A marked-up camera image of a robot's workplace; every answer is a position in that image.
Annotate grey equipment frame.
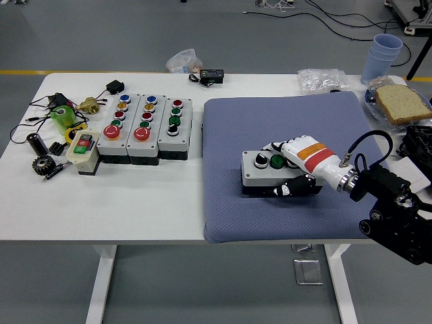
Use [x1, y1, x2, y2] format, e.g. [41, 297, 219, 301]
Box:
[384, 0, 432, 34]

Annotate small black wired module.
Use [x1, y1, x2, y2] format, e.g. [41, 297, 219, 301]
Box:
[46, 92, 69, 109]

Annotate grey five-button emergency stop box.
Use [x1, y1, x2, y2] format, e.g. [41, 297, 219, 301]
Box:
[96, 92, 141, 165]
[126, 93, 167, 166]

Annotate slice of bread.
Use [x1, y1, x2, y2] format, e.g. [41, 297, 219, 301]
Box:
[375, 84, 432, 126]

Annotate clear plastic bag with contents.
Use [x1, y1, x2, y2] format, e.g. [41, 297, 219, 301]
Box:
[165, 49, 203, 74]

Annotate yellow tape roll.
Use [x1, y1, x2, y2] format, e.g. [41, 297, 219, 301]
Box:
[64, 126, 89, 146]

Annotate small metal floor bracket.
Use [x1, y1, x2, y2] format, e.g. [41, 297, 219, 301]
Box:
[291, 243, 319, 253]

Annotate black stand leg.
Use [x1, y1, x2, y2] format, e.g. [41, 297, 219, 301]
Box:
[406, 33, 432, 81]

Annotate black floor cable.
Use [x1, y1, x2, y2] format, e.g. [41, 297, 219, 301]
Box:
[242, 0, 412, 68]

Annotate brass pipe fitting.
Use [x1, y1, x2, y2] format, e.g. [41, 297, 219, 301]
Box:
[74, 97, 102, 115]

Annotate black finned heat sink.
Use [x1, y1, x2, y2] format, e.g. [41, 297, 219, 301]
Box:
[49, 141, 70, 157]

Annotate black cylindrical capacitor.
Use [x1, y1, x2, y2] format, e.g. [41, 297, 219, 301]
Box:
[26, 132, 49, 156]

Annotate white floor cable bundle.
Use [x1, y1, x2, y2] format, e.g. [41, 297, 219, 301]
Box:
[256, 0, 296, 13]

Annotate cream red-green switch box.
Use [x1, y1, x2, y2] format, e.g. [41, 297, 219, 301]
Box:
[65, 130, 102, 176]

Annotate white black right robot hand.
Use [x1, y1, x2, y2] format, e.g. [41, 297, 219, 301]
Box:
[260, 134, 350, 198]

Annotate translucent green roll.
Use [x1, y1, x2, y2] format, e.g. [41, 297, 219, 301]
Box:
[49, 104, 78, 135]

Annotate grey four-button control box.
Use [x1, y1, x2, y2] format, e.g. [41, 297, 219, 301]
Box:
[240, 149, 323, 197]

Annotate dark metal gear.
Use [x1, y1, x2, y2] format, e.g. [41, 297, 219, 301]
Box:
[32, 155, 57, 176]

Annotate black metal pen tool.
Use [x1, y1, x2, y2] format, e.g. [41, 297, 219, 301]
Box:
[42, 161, 74, 183]

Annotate black digital meter with cable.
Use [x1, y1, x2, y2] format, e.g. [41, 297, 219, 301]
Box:
[188, 68, 226, 90]

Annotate stacked pale blue cups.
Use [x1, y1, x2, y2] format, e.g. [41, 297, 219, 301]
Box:
[360, 32, 404, 85]

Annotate clear plastic food wrapper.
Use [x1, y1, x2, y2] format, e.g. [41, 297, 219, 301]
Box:
[363, 76, 432, 133]

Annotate clear bag of small parts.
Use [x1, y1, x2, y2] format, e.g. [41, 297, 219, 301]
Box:
[297, 67, 350, 95]

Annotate grey four-button selector box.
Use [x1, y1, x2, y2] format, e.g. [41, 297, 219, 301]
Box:
[157, 97, 194, 161]

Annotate black mechanical part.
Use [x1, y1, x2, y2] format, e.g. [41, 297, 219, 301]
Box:
[400, 125, 432, 163]

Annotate blue-grey quilted cushion mat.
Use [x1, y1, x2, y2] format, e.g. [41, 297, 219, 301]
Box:
[201, 90, 412, 244]

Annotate metal floor socket plate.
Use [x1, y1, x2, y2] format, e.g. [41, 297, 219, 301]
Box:
[293, 259, 324, 286]

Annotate white paper card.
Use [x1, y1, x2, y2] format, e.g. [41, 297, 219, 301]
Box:
[393, 157, 432, 194]

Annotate black servo with wires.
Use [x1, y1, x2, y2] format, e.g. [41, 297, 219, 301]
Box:
[91, 79, 126, 101]

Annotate white table leg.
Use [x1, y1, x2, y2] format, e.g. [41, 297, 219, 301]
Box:
[324, 243, 358, 324]
[85, 245, 118, 324]

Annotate black cable with plug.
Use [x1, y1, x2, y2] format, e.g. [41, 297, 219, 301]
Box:
[9, 113, 58, 145]

